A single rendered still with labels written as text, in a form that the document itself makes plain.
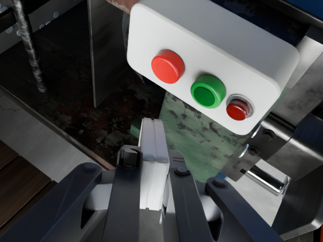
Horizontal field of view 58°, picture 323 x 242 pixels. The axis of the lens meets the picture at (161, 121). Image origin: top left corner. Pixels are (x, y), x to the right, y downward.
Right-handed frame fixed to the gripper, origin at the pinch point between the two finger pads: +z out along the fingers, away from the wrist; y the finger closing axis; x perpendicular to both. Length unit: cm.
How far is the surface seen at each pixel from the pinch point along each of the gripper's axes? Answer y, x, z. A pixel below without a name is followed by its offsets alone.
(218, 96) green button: 4.9, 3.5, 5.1
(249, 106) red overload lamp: 7.4, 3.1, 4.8
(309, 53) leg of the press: 13.3, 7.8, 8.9
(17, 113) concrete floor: -41, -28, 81
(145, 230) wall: 33, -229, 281
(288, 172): 27.5, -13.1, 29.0
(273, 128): 21.4, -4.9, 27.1
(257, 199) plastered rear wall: 146, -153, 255
